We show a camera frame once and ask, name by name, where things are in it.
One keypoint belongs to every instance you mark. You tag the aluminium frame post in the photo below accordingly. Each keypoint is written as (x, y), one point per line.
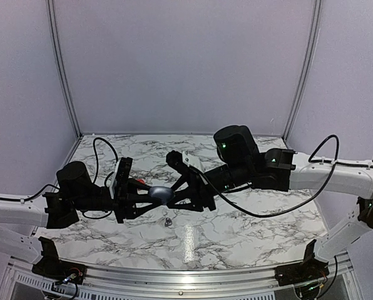
(59, 60)
(305, 70)

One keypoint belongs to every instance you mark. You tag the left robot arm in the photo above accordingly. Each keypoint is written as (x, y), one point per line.
(59, 210)

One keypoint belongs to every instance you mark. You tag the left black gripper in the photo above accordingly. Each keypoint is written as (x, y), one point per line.
(127, 206)

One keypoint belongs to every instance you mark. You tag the right aluminium frame post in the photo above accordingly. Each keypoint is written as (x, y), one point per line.
(305, 70)

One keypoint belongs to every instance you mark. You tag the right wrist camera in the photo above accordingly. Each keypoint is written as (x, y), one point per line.
(182, 161)

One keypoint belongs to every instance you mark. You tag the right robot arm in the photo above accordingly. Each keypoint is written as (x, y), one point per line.
(279, 170)

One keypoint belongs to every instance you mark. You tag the front aluminium rail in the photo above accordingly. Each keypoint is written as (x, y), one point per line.
(106, 282)

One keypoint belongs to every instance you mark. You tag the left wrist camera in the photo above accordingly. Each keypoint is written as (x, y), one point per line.
(120, 175)

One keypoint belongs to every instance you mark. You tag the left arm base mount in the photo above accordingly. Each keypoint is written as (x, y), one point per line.
(51, 266)

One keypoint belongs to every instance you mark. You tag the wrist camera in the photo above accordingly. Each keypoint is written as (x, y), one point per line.
(120, 175)
(182, 161)

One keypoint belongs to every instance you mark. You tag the grey blue charging case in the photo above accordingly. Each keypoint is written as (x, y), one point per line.
(164, 194)

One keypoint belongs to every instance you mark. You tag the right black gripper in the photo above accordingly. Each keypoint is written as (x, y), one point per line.
(197, 187)

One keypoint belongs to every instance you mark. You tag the left aluminium frame post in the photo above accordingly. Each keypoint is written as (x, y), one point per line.
(59, 60)

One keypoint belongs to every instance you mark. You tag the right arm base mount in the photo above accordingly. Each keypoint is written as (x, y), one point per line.
(308, 269)

